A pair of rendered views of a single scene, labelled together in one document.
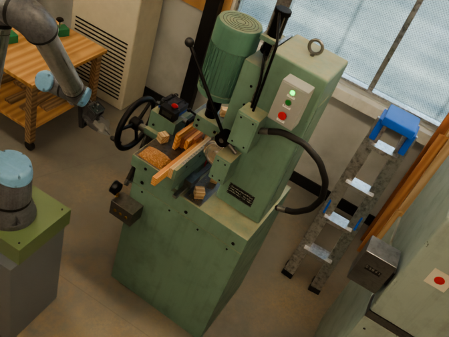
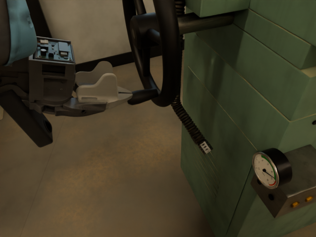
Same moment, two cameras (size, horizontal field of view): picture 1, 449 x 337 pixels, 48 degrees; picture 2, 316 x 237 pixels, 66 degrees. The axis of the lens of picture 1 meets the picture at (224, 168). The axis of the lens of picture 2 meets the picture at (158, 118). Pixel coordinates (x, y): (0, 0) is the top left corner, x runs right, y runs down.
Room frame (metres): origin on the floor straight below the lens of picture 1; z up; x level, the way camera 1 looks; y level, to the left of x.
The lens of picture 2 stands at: (1.46, 0.70, 1.01)
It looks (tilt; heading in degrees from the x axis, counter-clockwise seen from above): 44 degrees down; 326
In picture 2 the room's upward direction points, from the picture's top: 4 degrees counter-clockwise
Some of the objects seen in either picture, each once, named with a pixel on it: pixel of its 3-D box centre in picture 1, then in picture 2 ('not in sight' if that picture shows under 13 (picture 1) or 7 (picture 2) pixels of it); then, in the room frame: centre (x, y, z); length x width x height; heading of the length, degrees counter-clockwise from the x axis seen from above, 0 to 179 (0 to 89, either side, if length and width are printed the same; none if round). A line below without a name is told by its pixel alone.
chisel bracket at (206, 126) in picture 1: (210, 126); not in sight; (1.73, 0.12, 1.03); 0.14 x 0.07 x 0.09; 73
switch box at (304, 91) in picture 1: (290, 102); not in sight; (1.50, -0.13, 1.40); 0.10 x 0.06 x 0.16; 73
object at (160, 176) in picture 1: (196, 146); not in sight; (1.70, 0.14, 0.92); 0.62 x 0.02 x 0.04; 163
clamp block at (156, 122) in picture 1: (170, 118); not in sight; (1.82, 0.31, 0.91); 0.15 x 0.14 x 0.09; 163
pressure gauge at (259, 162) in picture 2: (115, 189); (272, 170); (1.55, 0.41, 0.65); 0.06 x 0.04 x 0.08; 163
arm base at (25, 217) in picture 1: (11, 204); not in sight; (1.24, 0.73, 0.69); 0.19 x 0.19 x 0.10
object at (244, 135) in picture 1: (247, 128); not in sight; (1.52, -0.03, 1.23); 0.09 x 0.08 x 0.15; 73
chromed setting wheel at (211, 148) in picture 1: (217, 154); not in sight; (1.58, 0.05, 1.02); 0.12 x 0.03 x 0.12; 73
